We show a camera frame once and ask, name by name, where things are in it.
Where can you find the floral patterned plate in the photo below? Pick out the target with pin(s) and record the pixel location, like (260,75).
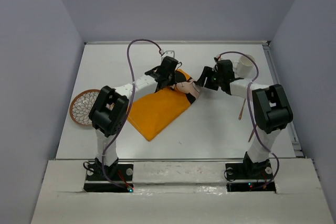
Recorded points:
(81,106)

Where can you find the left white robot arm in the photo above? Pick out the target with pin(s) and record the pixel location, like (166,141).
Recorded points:
(112,107)

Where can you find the copper fork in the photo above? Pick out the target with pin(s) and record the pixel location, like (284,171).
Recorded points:
(242,110)

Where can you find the yellow cartoon cloth napkin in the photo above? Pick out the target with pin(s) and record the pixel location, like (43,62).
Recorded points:
(151,114)

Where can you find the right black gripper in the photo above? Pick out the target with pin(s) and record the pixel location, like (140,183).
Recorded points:
(207,72)

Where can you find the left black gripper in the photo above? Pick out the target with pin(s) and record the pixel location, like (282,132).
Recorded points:
(172,81)

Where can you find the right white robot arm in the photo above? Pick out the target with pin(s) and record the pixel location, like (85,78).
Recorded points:
(269,110)

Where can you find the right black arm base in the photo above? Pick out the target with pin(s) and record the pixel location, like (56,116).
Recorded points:
(249,179)

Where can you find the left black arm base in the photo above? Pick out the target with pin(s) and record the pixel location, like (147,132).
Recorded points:
(118,178)

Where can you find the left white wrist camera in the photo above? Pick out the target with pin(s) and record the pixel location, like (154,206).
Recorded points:
(169,53)

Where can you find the white ceramic mug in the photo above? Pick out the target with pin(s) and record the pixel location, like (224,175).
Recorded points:
(243,66)

